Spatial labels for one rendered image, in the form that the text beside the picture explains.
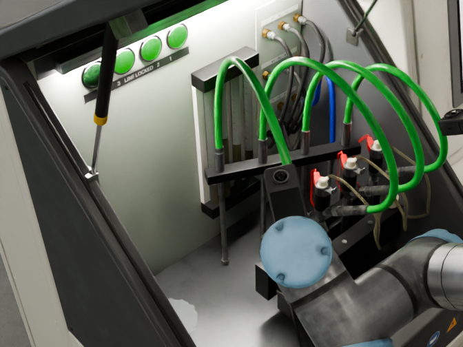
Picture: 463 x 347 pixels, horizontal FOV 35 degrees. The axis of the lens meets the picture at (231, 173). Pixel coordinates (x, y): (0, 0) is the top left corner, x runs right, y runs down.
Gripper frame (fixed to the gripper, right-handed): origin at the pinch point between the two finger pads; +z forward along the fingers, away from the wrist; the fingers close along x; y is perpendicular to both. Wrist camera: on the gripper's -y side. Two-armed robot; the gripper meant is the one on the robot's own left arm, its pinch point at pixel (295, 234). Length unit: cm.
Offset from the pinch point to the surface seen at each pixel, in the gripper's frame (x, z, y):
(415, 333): 16.0, 24.7, 22.7
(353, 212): 10.8, 20.8, -1.3
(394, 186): 17.8, 10.0, -3.4
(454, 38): 42, 39, -31
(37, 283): -56, 40, -5
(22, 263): -59, 42, -10
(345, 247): 8.5, 35.1, 4.8
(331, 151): 11.2, 37.6, -14.8
